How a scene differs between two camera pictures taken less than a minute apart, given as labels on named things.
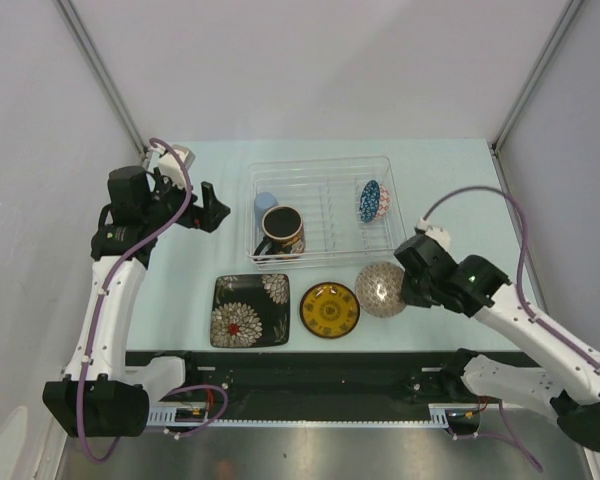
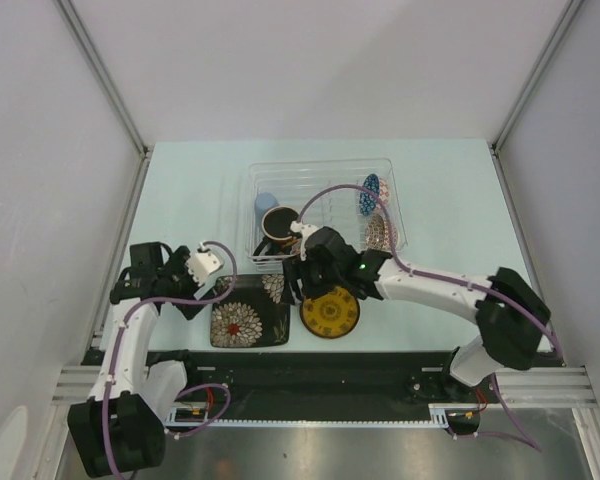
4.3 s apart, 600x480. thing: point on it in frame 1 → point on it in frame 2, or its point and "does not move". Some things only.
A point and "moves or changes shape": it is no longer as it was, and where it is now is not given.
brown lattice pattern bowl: (379, 288) moves or changes shape
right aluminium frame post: (568, 14) does not move
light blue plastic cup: (262, 202) does not move
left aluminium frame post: (98, 65) does not move
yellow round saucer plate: (329, 310) does not move
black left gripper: (209, 215) → (177, 262)
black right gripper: (414, 299) → (295, 269)
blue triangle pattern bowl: (369, 200) does not move
